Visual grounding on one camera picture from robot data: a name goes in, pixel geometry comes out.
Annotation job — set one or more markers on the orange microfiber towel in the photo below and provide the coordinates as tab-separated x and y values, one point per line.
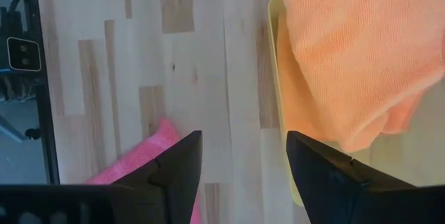
292	95
361	53

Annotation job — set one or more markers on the black table-level camera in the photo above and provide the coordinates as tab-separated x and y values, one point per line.
24	53

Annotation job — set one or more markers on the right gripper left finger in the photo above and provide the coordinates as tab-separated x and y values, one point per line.
156	196

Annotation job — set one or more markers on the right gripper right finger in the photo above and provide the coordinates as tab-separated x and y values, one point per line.
340	196

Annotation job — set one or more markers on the black aluminium table frame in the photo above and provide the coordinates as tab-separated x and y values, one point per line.
43	112

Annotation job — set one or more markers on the yellow translucent plastic bin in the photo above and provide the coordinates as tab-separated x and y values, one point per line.
417	161

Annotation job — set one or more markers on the pink microfiber towel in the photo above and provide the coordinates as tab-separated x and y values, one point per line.
146	151

